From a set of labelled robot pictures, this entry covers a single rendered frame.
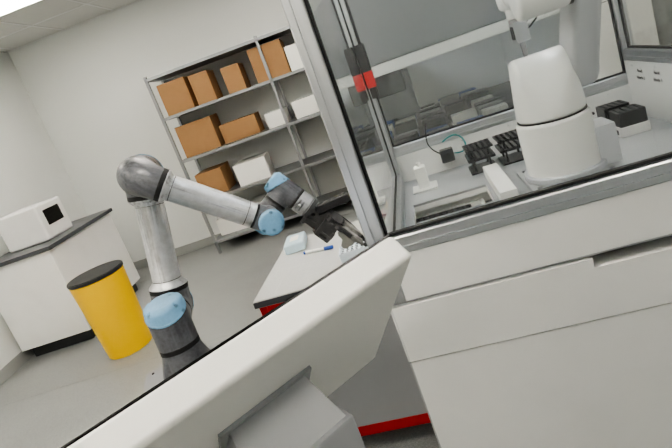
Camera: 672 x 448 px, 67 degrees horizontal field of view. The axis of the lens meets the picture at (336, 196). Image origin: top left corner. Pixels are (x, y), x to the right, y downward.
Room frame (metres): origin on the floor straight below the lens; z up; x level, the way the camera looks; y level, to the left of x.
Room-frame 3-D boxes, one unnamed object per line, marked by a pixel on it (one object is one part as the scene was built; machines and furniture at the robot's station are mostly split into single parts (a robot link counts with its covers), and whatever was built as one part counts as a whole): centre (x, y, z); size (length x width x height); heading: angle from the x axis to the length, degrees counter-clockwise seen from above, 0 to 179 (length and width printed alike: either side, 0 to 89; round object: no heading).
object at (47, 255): (4.72, 2.63, 0.61); 1.15 x 0.72 x 1.22; 174
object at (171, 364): (1.37, 0.57, 0.83); 0.15 x 0.15 x 0.10
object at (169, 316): (1.38, 0.57, 0.95); 0.13 x 0.12 x 0.14; 11
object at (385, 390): (2.01, 0.07, 0.38); 0.62 x 0.58 x 0.76; 168
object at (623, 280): (1.40, -0.60, 0.87); 1.02 x 0.95 x 0.14; 168
